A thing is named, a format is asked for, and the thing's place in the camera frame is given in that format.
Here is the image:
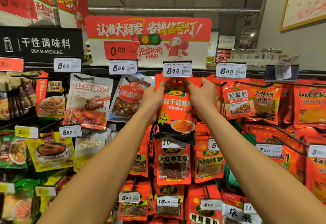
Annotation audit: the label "pale white packet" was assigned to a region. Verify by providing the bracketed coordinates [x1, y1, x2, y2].
[74, 130, 112, 172]

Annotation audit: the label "black category sign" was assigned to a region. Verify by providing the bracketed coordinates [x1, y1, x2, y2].
[0, 26, 85, 63]

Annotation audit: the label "metal ceiling rail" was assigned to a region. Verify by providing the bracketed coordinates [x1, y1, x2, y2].
[88, 6, 261, 13]

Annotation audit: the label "white red-print sauce packet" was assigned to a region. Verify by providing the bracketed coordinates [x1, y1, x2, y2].
[64, 72, 114, 130]

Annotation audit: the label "hanging display of seasoning packets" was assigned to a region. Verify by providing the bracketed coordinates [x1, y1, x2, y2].
[0, 55, 326, 224]

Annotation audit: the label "person's left forearm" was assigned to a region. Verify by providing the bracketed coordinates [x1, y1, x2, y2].
[38, 111, 153, 224]

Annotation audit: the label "clear packet with red label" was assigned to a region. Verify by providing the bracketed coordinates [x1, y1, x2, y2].
[108, 73, 153, 122]

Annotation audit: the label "red chili dip packet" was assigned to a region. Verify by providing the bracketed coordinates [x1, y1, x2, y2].
[153, 74, 197, 145]

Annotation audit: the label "person's right hand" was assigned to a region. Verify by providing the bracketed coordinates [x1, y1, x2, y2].
[186, 77, 219, 123]

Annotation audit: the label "person's right forearm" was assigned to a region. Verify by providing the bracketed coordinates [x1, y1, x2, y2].
[200, 110, 326, 224]

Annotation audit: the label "red packet with dish picture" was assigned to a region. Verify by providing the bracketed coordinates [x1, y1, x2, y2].
[35, 79, 67, 118]

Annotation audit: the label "red white promotion sign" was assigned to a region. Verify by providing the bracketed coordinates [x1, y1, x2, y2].
[86, 16, 213, 69]

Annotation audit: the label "small white sign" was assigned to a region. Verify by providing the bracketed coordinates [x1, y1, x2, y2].
[218, 35, 237, 50]

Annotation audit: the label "distant shelf goods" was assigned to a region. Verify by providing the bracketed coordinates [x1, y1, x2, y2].
[206, 33, 286, 65]

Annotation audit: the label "assorted green brown packets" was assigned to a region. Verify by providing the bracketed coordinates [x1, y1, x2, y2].
[0, 72, 39, 224]

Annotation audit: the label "red price tag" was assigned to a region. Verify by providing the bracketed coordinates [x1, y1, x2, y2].
[0, 57, 24, 72]

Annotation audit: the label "person's left hand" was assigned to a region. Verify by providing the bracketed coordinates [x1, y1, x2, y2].
[137, 80, 167, 125]

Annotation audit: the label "yellow green packet bowl picture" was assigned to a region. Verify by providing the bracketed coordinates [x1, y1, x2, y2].
[25, 132, 75, 172]

